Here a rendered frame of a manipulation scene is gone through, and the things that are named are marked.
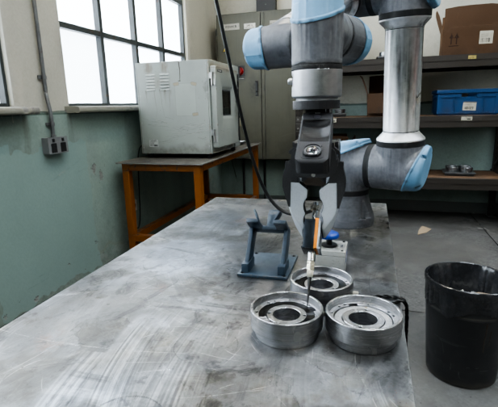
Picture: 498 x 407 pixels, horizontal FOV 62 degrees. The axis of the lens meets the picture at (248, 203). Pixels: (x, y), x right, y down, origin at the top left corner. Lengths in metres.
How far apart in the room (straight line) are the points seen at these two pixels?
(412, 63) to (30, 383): 0.95
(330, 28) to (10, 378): 0.62
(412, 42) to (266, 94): 3.50
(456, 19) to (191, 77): 2.36
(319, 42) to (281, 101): 3.84
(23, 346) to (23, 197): 1.74
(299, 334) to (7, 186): 1.93
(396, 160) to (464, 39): 3.17
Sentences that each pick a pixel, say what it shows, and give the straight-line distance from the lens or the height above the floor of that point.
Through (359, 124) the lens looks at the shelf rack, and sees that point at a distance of 4.02.
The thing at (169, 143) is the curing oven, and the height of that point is 0.88.
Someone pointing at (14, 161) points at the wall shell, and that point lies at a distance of 2.36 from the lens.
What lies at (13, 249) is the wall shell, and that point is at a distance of 2.39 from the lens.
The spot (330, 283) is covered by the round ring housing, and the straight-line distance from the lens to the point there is 0.74.
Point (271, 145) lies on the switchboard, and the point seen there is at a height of 0.71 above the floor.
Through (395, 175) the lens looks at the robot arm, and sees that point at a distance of 1.09.
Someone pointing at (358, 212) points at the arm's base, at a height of 0.84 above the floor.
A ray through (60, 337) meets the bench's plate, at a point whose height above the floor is 0.80.
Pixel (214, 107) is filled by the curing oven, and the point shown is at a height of 1.12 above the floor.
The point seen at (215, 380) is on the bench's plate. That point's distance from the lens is 0.56.
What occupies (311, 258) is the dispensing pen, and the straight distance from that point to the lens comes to 0.65.
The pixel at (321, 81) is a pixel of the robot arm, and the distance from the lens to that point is 0.62.
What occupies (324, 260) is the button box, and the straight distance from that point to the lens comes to 0.84.
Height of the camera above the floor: 1.13
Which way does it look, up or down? 13 degrees down
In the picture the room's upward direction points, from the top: 1 degrees counter-clockwise
